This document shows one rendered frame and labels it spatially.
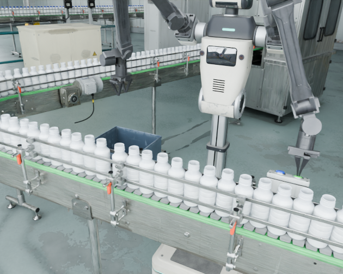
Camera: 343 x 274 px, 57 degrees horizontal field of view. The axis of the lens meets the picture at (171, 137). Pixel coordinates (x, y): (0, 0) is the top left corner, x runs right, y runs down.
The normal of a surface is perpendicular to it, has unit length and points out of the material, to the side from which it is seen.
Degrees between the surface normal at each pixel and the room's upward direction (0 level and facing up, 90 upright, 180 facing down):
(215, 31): 90
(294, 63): 98
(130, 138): 90
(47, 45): 90
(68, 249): 0
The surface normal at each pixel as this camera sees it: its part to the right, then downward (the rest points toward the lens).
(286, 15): -0.15, 0.53
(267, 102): -0.69, 0.29
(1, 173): -0.44, 0.37
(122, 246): 0.03, -0.91
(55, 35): 0.72, 0.31
